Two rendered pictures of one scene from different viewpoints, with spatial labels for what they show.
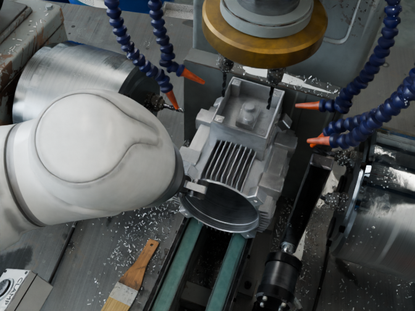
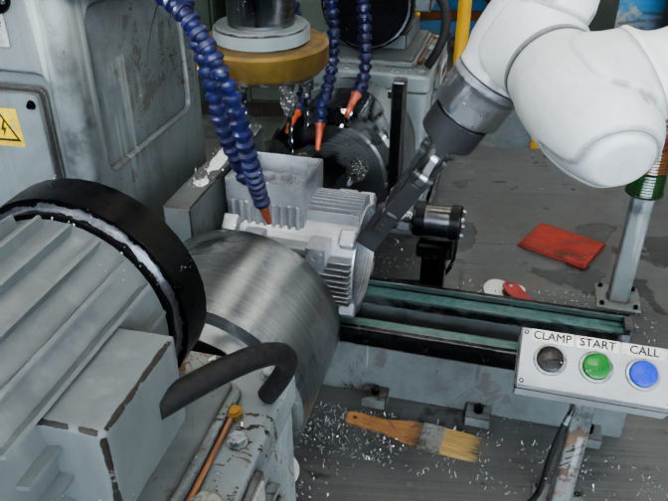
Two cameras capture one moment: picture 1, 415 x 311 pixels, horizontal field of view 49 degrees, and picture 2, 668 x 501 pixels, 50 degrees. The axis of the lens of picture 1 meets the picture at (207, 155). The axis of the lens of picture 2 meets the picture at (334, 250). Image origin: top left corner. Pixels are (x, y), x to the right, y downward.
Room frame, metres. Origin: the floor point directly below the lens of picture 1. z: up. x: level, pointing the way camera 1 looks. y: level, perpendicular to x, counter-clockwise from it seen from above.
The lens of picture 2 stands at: (0.50, 0.90, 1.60)
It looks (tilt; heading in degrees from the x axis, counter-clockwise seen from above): 32 degrees down; 268
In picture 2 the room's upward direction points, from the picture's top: straight up
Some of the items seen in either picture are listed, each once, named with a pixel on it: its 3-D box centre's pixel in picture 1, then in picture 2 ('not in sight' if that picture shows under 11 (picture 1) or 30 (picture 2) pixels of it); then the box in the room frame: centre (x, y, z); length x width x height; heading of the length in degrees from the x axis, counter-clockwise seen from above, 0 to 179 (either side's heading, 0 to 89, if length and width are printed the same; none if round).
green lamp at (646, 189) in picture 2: not in sight; (646, 180); (-0.08, -0.19, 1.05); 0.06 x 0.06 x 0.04
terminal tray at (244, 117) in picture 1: (246, 119); (275, 189); (0.55, -0.07, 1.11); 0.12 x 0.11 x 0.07; 162
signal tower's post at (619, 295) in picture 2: not in sight; (641, 202); (-0.08, -0.19, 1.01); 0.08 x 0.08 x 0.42; 73
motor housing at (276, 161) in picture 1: (235, 166); (302, 246); (0.51, -0.05, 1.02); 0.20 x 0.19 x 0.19; 162
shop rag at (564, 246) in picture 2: not in sight; (562, 244); (-0.04, -0.39, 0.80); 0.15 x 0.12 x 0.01; 140
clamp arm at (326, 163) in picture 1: (302, 210); (397, 156); (0.36, -0.15, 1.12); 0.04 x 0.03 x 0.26; 163
